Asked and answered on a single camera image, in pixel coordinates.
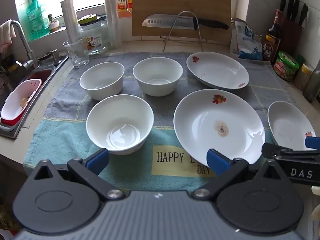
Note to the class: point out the glass jar with black lid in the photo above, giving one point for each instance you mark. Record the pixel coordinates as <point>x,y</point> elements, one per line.
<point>96,37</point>

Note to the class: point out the red plastic basin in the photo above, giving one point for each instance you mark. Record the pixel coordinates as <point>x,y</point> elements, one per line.
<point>42,75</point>

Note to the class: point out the dark soy sauce bottle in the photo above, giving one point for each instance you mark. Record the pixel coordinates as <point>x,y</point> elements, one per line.
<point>272,42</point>

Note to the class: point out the dark red knife block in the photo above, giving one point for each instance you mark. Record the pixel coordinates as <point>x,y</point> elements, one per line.
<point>291,37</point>

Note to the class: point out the pink cloth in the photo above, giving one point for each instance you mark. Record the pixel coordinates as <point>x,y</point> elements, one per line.
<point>6,36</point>

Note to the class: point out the yellow-lidded spice jar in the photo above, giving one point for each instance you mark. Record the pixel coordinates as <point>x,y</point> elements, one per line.
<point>303,76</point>

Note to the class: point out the stack of clear plastic cups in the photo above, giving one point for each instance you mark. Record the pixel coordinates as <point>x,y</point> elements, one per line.
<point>112,12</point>

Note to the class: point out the white and blue salt bag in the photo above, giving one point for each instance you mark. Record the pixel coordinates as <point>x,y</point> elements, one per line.
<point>247,45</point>

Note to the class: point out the small potted plant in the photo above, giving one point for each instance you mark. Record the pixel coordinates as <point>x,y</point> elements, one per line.
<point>53,23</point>

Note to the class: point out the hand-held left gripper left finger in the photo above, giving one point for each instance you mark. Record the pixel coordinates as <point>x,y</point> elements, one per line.
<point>97,160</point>

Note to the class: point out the steel sink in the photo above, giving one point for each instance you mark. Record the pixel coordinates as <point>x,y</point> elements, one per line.
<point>53,66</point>

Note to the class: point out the clear drinking glass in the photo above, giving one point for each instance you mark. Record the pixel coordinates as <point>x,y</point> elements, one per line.
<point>76,52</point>

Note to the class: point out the green dish soap bottle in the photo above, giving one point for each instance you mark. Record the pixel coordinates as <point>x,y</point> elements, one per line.
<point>36,17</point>

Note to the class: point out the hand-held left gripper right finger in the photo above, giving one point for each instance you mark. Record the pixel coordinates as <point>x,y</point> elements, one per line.
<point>217,161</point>

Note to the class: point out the metal faucet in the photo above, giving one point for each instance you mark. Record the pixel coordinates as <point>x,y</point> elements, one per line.
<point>23,40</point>

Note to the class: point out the plastic wrap roll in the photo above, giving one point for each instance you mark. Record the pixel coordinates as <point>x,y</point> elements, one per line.
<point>70,20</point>

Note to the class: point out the white ceramic bowl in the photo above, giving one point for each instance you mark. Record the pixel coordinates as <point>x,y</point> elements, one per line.
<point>120,120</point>
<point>157,72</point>
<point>100,77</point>

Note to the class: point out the grey and teal checked towel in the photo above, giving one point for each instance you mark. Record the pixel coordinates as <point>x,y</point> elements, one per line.
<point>165,112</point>

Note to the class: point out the small green-lidded jar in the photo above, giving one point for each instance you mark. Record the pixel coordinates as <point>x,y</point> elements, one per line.
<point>300,59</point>

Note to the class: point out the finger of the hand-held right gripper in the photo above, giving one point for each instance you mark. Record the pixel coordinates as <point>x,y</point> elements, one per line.
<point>277,150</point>
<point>313,142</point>

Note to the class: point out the white drain basket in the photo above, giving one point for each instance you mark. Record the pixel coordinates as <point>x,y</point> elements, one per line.
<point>17,100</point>

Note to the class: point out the white fruit-print plate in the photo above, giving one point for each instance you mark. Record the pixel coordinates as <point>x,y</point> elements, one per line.
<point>200,120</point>
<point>217,70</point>
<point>287,125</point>

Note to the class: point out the green-lidded sauce jar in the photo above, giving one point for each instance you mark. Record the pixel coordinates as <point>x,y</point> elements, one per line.
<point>287,66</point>

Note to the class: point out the clear glass bottle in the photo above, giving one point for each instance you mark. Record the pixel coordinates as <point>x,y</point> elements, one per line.
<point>312,82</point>

